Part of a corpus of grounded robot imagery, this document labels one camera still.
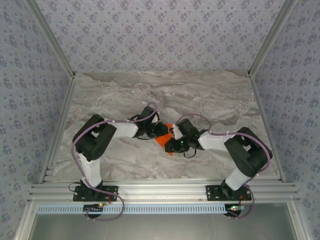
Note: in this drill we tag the orange paper sheet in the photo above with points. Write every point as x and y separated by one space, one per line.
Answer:
162 140

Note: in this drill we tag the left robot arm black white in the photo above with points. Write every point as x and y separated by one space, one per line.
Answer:
90 145

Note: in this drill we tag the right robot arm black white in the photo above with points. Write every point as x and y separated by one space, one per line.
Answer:
250 155

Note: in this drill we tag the aluminium mounting beam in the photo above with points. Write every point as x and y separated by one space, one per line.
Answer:
162 192

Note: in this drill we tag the grey metal panel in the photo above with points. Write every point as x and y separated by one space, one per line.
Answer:
162 227

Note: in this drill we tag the small black controller board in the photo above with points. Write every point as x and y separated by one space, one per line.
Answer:
233 210
93 208

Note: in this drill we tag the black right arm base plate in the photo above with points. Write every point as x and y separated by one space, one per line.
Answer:
213 193

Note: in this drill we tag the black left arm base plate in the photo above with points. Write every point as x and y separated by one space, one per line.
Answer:
110 193

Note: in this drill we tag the aluminium side rail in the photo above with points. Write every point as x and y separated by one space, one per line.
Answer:
61 120
262 117

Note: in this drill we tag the aluminium frame post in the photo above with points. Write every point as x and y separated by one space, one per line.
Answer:
270 40
53 42

